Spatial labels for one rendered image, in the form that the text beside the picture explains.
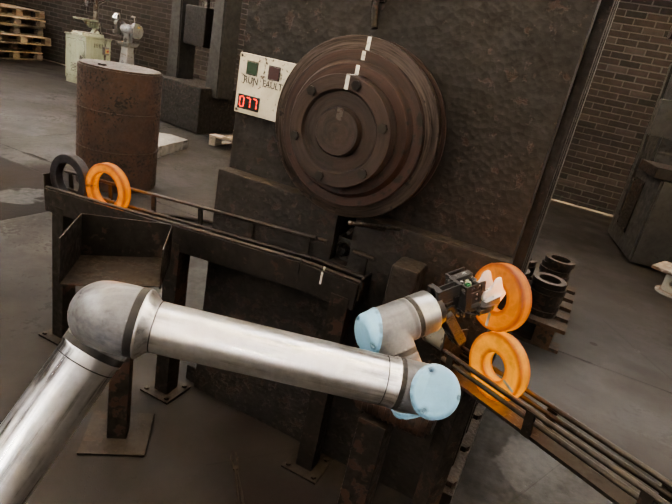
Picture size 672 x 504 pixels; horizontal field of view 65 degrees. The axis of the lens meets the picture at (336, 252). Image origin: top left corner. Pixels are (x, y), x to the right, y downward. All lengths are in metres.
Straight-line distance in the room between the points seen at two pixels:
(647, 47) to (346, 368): 6.81
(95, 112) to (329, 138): 2.98
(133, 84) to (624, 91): 5.54
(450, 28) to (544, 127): 0.35
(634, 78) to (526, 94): 5.97
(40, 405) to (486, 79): 1.23
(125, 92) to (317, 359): 3.41
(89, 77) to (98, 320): 3.38
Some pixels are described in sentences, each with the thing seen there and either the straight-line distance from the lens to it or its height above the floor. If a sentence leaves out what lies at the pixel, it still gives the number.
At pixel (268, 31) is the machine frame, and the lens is 1.74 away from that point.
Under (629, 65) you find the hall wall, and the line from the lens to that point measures 7.42.
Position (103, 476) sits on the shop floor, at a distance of 1.86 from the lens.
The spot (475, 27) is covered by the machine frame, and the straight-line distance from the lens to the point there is 1.50.
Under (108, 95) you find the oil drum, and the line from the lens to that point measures 4.12.
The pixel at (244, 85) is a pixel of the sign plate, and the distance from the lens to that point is 1.76.
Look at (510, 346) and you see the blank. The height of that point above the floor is 0.78.
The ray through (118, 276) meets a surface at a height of 0.60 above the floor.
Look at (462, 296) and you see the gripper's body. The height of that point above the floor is 0.88.
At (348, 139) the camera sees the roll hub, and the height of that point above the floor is 1.11.
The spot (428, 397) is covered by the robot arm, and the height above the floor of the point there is 0.81.
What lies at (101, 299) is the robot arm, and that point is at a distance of 0.91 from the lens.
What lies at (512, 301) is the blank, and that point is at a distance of 1.22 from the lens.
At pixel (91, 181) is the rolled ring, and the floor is 0.70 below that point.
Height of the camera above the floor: 1.31
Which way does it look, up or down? 21 degrees down
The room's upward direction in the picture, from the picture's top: 12 degrees clockwise
